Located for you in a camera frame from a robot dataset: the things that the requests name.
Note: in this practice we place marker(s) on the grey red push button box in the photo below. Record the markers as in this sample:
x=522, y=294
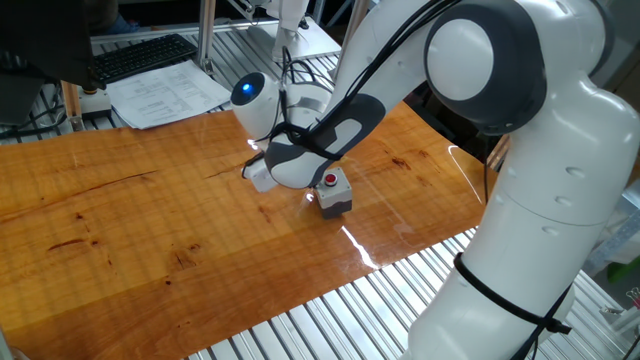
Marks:
x=335, y=197

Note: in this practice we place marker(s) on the wooden bar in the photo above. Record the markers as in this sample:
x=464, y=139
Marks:
x=72, y=107

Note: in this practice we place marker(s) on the wood grain table mat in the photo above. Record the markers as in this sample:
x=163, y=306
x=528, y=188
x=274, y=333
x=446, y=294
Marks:
x=150, y=225

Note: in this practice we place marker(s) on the aluminium frame rail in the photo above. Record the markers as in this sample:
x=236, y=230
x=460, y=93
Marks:
x=160, y=31

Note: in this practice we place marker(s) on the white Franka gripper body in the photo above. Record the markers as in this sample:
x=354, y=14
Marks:
x=260, y=180

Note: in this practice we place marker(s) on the white device on base plate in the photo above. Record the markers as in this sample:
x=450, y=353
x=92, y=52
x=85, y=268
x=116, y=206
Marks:
x=300, y=42

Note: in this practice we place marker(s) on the green object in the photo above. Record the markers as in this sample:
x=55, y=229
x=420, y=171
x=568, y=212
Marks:
x=627, y=267

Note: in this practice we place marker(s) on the person with blue jeans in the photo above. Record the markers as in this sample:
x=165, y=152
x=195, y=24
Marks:
x=122, y=25

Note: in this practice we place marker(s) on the printed paper sheets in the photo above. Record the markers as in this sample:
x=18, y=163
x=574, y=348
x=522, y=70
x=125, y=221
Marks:
x=165, y=95

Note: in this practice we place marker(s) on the binder clip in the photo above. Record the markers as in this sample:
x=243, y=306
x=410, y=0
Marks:
x=634, y=295

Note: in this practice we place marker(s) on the small white box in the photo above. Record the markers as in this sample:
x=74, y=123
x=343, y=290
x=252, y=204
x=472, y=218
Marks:
x=95, y=105

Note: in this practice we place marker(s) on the aluminium frame upright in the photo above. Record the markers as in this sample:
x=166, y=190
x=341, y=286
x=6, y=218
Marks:
x=352, y=30
x=206, y=30

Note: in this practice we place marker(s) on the black computer keyboard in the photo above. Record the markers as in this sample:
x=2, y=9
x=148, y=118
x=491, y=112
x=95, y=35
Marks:
x=145, y=57

